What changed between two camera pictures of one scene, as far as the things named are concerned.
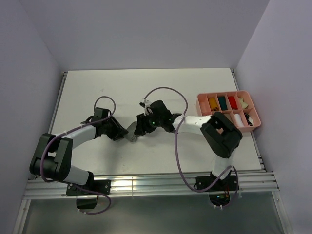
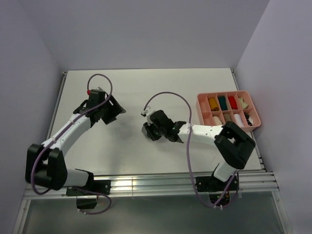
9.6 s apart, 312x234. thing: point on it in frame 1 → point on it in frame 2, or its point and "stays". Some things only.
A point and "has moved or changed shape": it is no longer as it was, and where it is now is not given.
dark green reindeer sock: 223,103 stays
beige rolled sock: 243,105 stays
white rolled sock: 238,120 stays
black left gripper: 118,129 → 115,110
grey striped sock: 130,135 has moved or changed shape
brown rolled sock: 228,116 stays
